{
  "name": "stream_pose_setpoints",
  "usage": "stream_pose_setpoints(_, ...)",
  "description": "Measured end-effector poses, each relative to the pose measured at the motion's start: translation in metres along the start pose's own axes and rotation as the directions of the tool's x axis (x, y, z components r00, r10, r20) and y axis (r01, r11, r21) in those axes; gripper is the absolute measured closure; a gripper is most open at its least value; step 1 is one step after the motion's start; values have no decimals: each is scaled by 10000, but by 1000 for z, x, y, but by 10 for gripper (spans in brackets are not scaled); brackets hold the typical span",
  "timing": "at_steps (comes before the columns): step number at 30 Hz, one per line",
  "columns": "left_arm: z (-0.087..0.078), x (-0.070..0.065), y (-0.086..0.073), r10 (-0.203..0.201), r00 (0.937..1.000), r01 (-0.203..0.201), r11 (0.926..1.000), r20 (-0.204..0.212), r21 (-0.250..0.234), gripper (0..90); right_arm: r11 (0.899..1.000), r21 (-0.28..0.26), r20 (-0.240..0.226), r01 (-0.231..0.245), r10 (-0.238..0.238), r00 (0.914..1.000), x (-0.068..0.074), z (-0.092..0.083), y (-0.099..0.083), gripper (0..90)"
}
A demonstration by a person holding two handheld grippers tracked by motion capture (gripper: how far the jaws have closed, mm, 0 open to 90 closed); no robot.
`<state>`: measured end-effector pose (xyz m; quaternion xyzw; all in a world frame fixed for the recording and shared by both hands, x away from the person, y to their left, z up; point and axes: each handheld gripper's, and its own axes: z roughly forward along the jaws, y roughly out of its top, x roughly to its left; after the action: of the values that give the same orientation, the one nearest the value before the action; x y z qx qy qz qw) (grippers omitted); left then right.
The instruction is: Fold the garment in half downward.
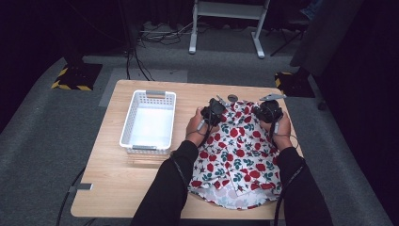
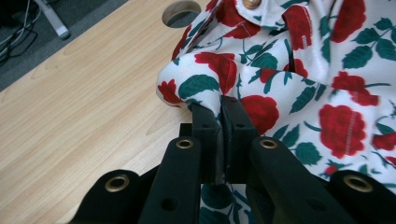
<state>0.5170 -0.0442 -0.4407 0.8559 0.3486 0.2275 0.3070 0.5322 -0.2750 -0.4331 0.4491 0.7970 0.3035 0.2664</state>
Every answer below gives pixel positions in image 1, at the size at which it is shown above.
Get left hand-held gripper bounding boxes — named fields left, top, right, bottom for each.
left=200, top=94, right=231, bottom=126

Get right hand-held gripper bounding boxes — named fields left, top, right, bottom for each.
left=252, top=93, right=287, bottom=124

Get white red floral shirt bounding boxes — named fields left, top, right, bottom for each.
left=187, top=100, right=285, bottom=211

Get white plastic basket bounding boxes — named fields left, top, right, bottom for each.
left=119, top=89, right=177, bottom=155

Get person's left hand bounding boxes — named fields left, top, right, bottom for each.
left=185, top=106, right=220, bottom=148

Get person's right hand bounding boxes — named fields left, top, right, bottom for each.
left=260, top=111, right=295, bottom=153

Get black yellow striped stand base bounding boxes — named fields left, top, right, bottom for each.
left=274, top=71, right=316, bottom=98
left=51, top=63, right=104, bottom=92

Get black tripod legs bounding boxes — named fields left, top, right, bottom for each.
left=266, top=18, right=310, bottom=57

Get grey hanging panel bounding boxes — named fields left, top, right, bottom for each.
left=289, top=0, right=365, bottom=77

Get right hand-held gripper cable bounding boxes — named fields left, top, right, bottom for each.
left=272, top=121, right=307, bottom=226

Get hand-held gripper cable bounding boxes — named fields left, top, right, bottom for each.
left=170, top=117, right=215, bottom=196
left=272, top=121, right=307, bottom=226

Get left hand-held gripper cable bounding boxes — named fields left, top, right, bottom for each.
left=170, top=117, right=215, bottom=196

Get black floor cable pair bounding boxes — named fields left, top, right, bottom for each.
left=125, top=46, right=155, bottom=82

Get bundle of floor cables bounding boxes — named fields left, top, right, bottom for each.
left=137, top=20, right=217, bottom=48

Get white desk frame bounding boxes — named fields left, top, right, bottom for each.
left=188, top=0, right=271, bottom=59

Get grey metal table bracket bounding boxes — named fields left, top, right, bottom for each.
left=68, top=183, right=94, bottom=193

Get long black floor cable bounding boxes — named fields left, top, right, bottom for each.
left=56, top=168, right=87, bottom=226

